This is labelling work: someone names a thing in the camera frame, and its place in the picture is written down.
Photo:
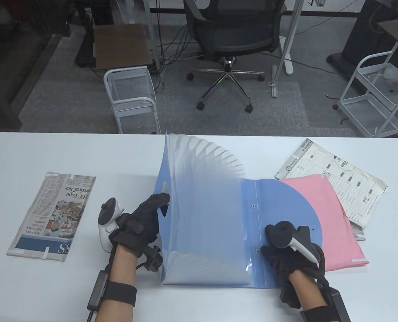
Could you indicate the white desk leg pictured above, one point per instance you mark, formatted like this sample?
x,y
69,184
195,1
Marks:
x,y
291,33

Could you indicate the white black handheld controller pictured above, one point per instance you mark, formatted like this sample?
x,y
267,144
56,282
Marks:
x,y
282,234
107,218

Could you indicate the cream printed form sheet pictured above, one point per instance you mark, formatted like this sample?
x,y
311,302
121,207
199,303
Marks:
x,y
353,181

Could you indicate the person's left hand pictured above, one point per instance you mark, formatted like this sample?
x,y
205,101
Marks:
x,y
142,221

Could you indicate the black wrist battery pack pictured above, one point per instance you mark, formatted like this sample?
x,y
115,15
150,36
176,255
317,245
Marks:
x,y
96,291
338,305

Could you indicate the person's right hand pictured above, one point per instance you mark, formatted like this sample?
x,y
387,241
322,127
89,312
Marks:
x,y
286,261

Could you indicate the brown wooden side table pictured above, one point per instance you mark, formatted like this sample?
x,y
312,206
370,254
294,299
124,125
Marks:
x,y
122,43

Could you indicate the newspaper with blue banner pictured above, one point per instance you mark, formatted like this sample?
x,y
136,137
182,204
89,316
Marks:
x,y
51,214

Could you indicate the aluminium bar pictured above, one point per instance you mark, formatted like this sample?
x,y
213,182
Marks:
x,y
274,80

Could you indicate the black mesh office chair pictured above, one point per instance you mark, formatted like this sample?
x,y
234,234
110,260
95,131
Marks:
x,y
234,30

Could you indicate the person's left forearm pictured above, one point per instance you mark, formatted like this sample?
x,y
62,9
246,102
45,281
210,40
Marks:
x,y
123,268

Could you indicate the pink paper material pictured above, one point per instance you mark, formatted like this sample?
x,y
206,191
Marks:
x,y
333,214

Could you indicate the person's right forearm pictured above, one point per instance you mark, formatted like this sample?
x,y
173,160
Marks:
x,y
308,290

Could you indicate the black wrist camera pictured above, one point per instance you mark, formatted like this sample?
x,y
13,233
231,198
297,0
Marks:
x,y
152,260

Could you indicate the black pedestal desk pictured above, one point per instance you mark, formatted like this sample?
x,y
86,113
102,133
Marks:
x,y
359,33

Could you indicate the newspaper with grey photo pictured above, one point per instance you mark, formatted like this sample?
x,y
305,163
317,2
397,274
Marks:
x,y
358,232

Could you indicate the clear plastic bag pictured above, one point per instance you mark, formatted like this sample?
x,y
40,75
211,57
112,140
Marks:
x,y
395,73

